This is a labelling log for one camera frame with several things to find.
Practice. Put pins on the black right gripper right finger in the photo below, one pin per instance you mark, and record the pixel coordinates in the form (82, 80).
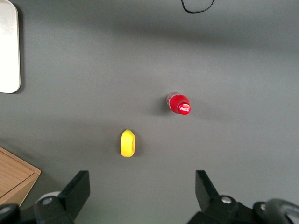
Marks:
(215, 207)

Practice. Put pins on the red cola bottle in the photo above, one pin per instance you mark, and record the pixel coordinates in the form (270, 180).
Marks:
(178, 105)

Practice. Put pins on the white rectangular tray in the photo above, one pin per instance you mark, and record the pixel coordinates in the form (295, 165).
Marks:
(8, 46)

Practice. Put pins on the yellow toy lemon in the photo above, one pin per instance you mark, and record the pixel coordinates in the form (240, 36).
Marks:
(127, 144)

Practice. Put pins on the wooden drawer cabinet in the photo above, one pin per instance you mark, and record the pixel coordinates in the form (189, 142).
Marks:
(14, 177)

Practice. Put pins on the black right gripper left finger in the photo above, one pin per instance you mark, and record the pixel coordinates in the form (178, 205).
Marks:
(70, 200)

